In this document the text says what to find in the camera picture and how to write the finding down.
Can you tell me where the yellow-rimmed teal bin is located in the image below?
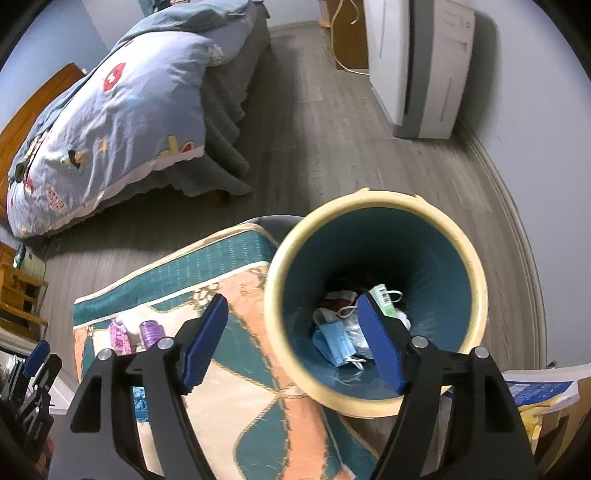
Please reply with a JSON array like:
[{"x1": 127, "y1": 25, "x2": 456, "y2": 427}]
[{"x1": 263, "y1": 188, "x2": 489, "y2": 418}]

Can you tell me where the purple packet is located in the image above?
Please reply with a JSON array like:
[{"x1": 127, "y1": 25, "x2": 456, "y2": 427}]
[{"x1": 108, "y1": 318, "x2": 132, "y2": 356}]

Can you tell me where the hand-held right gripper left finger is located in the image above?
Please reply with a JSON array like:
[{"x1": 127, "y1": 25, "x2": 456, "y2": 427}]
[{"x1": 48, "y1": 293, "x2": 230, "y2": 480}]

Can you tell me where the wooden bed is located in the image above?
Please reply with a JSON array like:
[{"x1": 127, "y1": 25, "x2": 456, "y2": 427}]
[{"x1": 0, "y1": 0, "x2": 273, "y2": 241}]

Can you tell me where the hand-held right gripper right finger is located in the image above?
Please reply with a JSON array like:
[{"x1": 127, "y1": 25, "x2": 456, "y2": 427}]
[{"x1": 356, "y1": 292, "x2": 539, "y2": 480}]

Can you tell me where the yellow packet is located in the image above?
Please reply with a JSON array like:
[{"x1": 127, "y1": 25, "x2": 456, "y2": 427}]
[{"x1": 517, "y1": 397, "x2": 561, "y2": 453}]

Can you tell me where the white air purifier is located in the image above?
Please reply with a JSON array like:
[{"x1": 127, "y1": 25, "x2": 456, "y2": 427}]
[{"x1": 362, "y1": 0, "x2": 476, "y2": 139}]

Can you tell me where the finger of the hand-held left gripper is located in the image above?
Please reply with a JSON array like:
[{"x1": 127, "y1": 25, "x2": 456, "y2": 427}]
[
  {"x1": 31, "y1": 353, "x2": 63, "y2": 416},
  {"x1": 23, "y1": 340, "x2": 52, "y2": 378}
]

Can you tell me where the purple bottle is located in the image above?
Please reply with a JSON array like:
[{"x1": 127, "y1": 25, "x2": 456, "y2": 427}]
[{"x1": 139, "y1": 320, "x2": 166, "y2": 352}]

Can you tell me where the pale green container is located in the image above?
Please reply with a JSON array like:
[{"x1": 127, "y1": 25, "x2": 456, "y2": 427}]
[{"x1": 16, "y1": 244, "x2": 47, "y2": 278}]

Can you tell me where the printed blue duvet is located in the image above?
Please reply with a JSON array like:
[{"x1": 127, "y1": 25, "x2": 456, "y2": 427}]
[{"x1": 7, "y1": 0, "x2": 259, "y2": 240}]

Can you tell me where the white face mask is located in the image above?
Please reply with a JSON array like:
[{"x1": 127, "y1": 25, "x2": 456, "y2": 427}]
[{"x1": 314, "y1": 290, "x2": 358, "y2": 324}]

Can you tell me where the patterned cushion table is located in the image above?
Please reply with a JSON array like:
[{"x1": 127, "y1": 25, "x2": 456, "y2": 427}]
[{"x1": 71, "y1": 222, "x2": 384, "y2": 480}]

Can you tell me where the white cable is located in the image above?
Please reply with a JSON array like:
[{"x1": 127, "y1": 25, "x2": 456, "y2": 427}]
[{"x1": 329, "y1": 0, "x2": 370, "y2": 75}]

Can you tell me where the green and white box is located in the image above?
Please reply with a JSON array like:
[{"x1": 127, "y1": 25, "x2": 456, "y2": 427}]
[{"x1": 369, "y1": 284, "x2": 402, "y2": 319}]

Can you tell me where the wooden cabinet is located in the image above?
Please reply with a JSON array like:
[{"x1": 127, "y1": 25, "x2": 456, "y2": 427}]
[{"x1": 325, "y1": 0, "x2": 370, "y2": 70}]

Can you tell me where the clear plastic bag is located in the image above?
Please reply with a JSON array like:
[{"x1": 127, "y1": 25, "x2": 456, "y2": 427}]
[{"x1": 344, "y1": 314, "x2": 375, "y2": 361}]

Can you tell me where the wooden nightstand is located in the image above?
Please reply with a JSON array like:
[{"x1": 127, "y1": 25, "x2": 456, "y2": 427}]
[{"x1": 0, "y1": 242, "x2": 49, "y2": 340}]

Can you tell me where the blue face mask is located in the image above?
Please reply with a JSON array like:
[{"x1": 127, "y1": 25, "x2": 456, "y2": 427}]
[{"x1": 313, "y1": 320, "x2": 365, "y2": 367}]

